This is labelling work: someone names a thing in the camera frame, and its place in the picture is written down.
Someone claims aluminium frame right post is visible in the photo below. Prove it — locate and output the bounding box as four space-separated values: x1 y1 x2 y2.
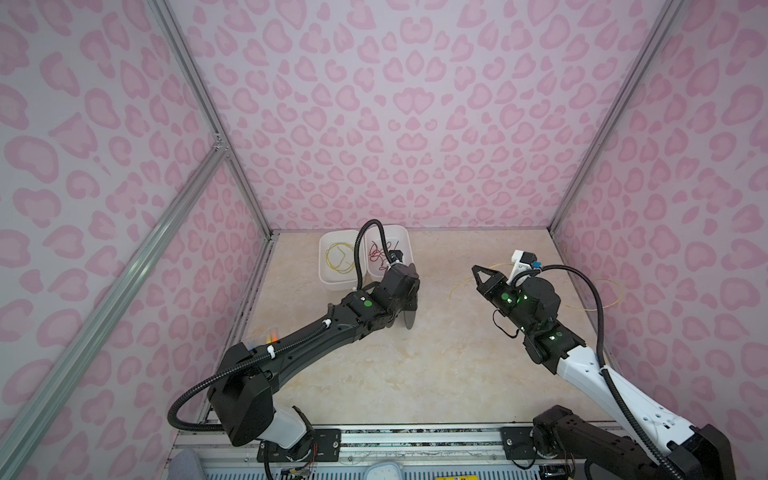
547 0 689 236

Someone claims dark grey cable spool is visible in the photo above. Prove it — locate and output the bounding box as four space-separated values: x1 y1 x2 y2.
401 296 418 330

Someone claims yellow cable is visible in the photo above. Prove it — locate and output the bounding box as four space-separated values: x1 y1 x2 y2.
448 261 625 312
325 242 359 275

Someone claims aluminium frame diagonal bar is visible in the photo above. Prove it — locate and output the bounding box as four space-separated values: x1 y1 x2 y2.
1 143 227 479

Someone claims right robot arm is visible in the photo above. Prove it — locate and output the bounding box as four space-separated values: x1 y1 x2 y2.
472 265 736 479

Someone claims white plastic tray right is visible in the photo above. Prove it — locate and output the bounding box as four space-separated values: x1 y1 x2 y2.
363 225 414 281

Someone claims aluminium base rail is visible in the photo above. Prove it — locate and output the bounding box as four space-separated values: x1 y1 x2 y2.
158 421 691 480

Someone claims white plastic tray left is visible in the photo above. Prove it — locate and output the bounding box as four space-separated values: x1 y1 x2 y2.
318 230 367 292

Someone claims yellow cable in tray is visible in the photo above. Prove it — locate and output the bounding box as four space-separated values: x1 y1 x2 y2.
325 242 359 275

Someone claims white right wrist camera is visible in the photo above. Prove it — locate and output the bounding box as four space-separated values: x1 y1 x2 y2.
508 250 542 286

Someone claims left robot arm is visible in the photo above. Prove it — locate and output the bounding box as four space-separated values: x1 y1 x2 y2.
167 246 420 456

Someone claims aluminium frame post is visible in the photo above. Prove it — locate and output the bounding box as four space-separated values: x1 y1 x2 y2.
146 0 273 239
547 0 689 236

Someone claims red cable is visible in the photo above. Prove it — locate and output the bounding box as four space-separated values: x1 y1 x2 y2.
367 238 401 268

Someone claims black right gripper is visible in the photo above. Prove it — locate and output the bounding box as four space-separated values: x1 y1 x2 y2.
471 264 537 336

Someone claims aluminium frame left post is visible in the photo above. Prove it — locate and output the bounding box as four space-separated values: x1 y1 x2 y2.
146 0 273 239

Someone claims white plastic tray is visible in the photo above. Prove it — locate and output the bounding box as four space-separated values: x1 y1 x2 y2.
318 230 367 292
363 225 414 281

